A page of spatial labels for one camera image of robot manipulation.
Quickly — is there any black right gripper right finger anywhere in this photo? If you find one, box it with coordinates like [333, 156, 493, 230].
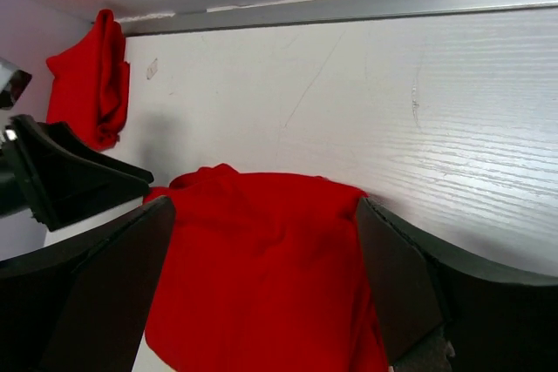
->
[357, 198, 557, 371]

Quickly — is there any red t shirt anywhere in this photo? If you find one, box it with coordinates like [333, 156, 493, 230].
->
[146, 165, 388, 371]
[46, 10, 130, 151]

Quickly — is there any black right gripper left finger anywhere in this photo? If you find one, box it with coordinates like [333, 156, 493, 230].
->
[1, 197, 175, 371]

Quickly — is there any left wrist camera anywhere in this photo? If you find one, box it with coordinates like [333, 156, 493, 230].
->
[0, 58, 32, 110]

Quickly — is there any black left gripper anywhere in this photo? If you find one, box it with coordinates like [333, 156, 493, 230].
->
[1, 114, 154, 231]

